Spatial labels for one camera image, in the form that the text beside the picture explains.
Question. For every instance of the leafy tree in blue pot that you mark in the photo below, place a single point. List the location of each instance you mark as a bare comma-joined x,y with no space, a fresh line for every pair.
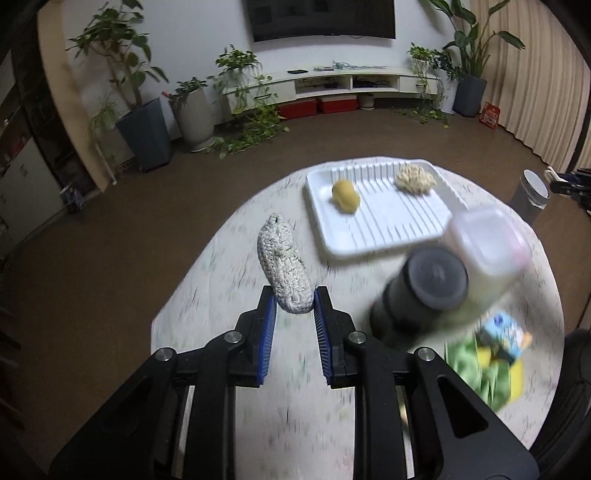
145,134

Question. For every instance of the beige loofah scrubber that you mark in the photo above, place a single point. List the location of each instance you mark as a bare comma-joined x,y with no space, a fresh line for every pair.
414,179

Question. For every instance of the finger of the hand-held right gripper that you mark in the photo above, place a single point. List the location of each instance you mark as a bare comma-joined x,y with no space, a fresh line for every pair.
570,187

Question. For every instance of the grey knitted scrubber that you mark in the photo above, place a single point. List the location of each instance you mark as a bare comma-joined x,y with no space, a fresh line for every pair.
281,258

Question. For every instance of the red paper bag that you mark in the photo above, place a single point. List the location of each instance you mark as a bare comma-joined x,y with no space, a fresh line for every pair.
489,114

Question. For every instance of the blue toy box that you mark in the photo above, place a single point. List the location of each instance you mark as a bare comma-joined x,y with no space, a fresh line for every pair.
73,198

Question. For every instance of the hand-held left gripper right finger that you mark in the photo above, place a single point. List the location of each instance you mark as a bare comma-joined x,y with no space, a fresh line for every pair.
323,332

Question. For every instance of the small plant in grey pot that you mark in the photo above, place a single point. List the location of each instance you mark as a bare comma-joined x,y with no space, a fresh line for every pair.
194,120

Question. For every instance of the beige curtain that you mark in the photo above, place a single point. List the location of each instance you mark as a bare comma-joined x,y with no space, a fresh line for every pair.
531,83

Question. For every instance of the green cloth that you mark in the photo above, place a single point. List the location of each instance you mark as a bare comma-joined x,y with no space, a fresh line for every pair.
466,364

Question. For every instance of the wall cabinet unit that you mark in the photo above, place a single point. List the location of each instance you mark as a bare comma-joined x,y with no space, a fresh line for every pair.
27,184

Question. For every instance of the silver metal cylinder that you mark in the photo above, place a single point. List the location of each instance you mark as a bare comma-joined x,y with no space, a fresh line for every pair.
531,191

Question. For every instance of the black wall television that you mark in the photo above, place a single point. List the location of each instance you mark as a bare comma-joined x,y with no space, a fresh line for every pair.
318,18

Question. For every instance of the small white pot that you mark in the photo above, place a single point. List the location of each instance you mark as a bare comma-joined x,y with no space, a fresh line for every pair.
367,101

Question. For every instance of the broad-leaf plant in blue pot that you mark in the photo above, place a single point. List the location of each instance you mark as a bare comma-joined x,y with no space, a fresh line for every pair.
468,92

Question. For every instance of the yellow sponge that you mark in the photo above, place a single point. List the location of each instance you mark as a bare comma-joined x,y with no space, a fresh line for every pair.
517,378

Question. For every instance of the vine plant in white pot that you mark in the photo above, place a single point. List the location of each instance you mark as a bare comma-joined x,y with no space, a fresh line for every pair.
429,60

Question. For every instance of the white ribbed plastic tray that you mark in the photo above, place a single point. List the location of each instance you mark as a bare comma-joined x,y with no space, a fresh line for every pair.
392,217

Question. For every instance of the blue packaged sponge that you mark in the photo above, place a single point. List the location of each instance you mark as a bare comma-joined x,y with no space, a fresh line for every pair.
503,332

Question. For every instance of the white television cabinet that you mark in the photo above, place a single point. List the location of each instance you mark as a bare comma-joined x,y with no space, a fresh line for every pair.
369,74

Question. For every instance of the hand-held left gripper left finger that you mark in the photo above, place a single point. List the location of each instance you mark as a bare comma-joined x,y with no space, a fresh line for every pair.
268,323

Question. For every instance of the translucent plastic container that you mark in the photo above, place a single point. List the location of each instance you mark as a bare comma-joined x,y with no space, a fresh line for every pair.
489,249

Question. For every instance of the white stick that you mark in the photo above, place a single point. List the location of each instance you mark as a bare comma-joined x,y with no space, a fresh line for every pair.
106,164

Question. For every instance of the black cylindrical container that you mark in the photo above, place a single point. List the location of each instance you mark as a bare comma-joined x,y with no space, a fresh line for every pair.
425,286

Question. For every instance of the trailing vine plant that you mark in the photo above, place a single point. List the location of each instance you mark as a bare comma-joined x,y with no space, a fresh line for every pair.
244,69

